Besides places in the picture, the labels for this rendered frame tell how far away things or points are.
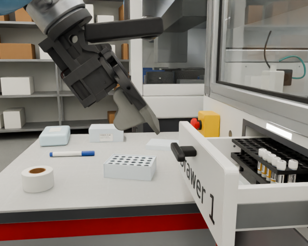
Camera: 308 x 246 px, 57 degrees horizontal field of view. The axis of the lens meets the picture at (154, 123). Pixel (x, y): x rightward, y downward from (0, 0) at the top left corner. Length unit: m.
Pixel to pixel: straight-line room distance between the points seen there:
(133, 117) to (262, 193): 0.21
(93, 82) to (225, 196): 0.24
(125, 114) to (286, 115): 0.26
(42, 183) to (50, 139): 0.37
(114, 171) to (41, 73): 3.99
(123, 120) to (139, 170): 0.31
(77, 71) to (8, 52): 3.92
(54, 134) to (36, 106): 3.67
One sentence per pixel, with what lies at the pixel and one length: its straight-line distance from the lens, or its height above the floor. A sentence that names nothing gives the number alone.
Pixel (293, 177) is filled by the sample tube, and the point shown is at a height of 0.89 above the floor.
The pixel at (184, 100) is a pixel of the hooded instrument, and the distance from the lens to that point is 1.29.
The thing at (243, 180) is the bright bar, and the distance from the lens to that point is 0.53.
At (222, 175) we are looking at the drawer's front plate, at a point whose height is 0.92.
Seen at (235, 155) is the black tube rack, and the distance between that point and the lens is 0.59.
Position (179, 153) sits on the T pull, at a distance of 0.45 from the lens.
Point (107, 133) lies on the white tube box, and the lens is 1.07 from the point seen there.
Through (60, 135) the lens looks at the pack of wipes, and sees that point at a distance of 1.06.
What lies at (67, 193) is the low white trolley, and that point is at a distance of 0.70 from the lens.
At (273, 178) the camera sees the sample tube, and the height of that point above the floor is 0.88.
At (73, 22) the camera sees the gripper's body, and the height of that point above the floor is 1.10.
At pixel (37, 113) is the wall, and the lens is 4.74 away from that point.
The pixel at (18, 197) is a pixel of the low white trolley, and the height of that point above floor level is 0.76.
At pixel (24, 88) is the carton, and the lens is 4.24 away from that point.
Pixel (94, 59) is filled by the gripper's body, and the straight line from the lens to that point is 0.42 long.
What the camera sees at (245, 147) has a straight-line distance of 0.54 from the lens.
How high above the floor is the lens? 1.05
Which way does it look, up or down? 12 degrees down
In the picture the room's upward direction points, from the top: straight up
